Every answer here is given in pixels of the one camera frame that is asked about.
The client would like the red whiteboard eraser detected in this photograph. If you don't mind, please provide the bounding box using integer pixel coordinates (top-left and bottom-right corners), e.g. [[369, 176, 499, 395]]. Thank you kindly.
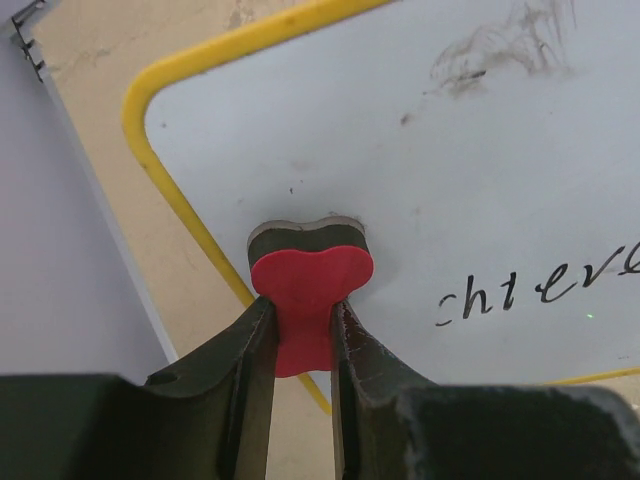
[[247, 216, 374, 378]]

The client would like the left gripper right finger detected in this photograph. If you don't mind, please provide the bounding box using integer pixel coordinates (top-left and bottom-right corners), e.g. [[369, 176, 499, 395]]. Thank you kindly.
[[331, 302, 639, 479]]

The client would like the yellow framed whiteboard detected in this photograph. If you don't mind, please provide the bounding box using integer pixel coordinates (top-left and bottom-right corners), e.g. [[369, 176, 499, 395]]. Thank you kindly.
[[122, 1, 639, 384]]

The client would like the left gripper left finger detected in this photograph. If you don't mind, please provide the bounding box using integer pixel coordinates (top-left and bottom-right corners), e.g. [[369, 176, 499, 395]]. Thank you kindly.
[[1, 298, 278, 479]]

